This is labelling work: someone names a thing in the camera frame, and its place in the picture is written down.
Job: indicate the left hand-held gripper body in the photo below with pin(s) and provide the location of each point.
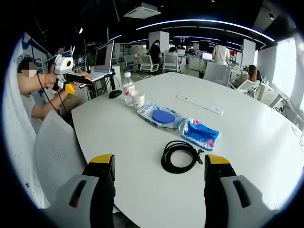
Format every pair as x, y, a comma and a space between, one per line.
63, 65

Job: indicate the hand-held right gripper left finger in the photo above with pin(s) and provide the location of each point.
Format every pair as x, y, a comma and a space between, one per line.
102, 183

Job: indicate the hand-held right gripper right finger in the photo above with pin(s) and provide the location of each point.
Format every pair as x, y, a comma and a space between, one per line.
218, 180

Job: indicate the black computer mouse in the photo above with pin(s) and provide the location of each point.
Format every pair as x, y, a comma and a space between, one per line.
115, 94

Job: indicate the blue tissue pack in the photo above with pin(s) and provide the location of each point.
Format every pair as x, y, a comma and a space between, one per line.
202, 134

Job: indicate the clear plastic water bottle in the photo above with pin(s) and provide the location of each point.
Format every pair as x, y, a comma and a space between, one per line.
128, 91

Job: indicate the printed paper cup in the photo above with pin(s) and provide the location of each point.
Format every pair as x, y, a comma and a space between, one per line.
137, 99

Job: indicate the clear packet with blue pad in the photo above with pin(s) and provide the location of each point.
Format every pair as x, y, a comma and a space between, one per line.
162, 116

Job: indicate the person's left hand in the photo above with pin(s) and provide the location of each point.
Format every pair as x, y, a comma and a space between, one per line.
51, 81

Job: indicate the open laptop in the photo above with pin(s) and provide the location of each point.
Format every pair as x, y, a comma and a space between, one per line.
103, 57

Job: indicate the black tripod stand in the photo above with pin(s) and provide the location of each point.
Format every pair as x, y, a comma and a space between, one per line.
111, 83

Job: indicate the white table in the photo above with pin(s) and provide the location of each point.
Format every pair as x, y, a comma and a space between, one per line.
237, 142

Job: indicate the person's body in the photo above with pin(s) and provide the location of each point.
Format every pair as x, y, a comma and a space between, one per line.
27, 102

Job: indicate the white mesh chair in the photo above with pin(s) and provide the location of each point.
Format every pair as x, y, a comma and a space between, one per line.
57, 152

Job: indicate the white office chair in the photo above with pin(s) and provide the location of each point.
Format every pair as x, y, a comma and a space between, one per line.
171, 62
247, 85
217, 73
148, 63

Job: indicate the white power strip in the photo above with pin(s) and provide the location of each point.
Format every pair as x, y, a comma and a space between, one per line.
199, 104

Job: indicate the ceiling air conditioner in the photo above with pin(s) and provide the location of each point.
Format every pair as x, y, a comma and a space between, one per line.
142, 10

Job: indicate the bright window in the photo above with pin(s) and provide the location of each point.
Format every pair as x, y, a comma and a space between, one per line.
285, 66

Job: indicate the curved ceiling light strip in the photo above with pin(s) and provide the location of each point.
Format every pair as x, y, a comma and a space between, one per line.
206, 21

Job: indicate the blue white wall poster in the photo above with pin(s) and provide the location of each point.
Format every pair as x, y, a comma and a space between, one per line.
35, 54

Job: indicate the grey metal frame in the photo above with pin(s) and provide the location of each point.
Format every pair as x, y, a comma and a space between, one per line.
283, 107

